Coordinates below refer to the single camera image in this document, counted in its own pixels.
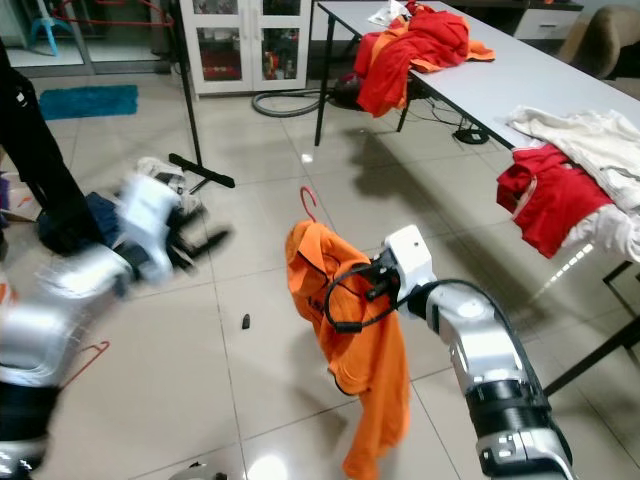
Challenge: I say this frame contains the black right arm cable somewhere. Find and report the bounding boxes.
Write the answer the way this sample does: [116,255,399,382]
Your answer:
[322,262,526,401]

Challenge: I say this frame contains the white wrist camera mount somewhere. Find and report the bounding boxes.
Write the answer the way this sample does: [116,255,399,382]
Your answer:
[115,172,186,266]
[383,225,436,301]

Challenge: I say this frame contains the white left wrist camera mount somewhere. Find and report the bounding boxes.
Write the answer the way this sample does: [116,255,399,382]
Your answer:
[115,172,186,266]

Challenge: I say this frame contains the black jacket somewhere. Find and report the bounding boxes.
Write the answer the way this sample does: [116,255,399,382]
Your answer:
[0,45,106,256]

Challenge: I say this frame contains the orange garment black trim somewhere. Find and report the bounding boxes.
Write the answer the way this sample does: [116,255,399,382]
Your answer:
[360,30,496,71]

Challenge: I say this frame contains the black round antenna device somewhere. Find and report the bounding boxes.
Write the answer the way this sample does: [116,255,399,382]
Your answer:
[453,122,493,146]

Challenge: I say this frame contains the white glass door cabinet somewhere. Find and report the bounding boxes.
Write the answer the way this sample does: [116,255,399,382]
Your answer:
[180,0,316,97]

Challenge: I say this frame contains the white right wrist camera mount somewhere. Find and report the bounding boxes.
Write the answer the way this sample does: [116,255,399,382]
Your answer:
[383,225,436,301]

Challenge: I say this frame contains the teal floor mat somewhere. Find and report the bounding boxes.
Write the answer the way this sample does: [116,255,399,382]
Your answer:
[38,84,139,121]

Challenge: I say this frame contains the dark blue cloth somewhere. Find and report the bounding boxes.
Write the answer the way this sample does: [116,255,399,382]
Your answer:
[85,190,131,246]

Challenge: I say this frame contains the orange shirt black lines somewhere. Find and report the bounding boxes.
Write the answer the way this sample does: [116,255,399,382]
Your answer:
[285,220,413,480]

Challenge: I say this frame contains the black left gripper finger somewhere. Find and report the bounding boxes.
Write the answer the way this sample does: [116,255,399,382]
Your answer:
[192,228,233,266]

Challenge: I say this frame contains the red clothes hanger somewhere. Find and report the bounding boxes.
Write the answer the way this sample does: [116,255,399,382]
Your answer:
[297,185,319,223]
[55,340,111,386]
[60,0,173,29]

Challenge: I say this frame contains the red shirt white stripes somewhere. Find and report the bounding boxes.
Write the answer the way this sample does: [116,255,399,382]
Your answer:
[497,143,616,261]

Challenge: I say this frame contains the black rack foot bar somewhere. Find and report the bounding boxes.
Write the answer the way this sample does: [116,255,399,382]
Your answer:
[168,152,236,189]

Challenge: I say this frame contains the white table black legs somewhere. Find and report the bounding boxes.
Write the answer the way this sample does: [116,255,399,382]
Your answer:
[313,0,640,396]

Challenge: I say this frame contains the grey vacuum hose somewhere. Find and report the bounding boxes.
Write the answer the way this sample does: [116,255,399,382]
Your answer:
[252,88,336,119]

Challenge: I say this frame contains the red garment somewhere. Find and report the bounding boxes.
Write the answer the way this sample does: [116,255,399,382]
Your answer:
[355,8,473,119]

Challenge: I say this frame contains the white plastic bag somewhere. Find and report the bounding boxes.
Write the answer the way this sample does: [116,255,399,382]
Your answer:
[135,155,201,201]

